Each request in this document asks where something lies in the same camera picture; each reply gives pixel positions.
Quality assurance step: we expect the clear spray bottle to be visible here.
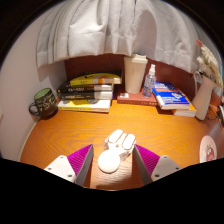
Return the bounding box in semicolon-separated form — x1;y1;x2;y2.
142;63;157;99

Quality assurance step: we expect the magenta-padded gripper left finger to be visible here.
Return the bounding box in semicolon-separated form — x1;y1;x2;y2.
43;143;95;187

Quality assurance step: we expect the white ceramic vase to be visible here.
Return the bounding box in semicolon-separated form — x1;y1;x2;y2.
191;70;218;121

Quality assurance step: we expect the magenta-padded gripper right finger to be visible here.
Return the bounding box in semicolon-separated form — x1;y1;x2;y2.
132;143;183;186

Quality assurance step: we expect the blue book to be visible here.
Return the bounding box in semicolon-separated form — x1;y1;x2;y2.
152;81;192;111

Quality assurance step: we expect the white flower bouquet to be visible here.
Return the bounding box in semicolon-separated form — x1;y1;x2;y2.
195;39;224;89

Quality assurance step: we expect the dark red book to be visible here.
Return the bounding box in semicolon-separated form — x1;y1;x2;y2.
116;88;158;107

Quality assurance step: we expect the round pink and white mouse pad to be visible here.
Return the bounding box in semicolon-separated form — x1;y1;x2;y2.
199;134;218;164

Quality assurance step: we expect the dark mug with green inside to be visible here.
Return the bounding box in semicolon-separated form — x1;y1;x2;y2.
28;87;58;118

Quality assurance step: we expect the orange book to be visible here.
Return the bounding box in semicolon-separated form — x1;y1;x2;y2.
171;88;198;118

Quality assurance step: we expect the yellow and white book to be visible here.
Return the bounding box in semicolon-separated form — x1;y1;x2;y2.
57;98;112;114

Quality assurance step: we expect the cream tumbler with lid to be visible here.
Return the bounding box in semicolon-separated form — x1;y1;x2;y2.
123;53;149;95

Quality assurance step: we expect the yellow and black book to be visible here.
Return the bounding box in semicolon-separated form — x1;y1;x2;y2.
69;69;123;87

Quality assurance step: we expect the white pleated curtain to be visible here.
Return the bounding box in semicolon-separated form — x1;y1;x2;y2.
35;0;201;73

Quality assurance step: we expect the white computer mouse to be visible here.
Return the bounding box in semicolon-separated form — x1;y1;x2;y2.
97;128;137;174

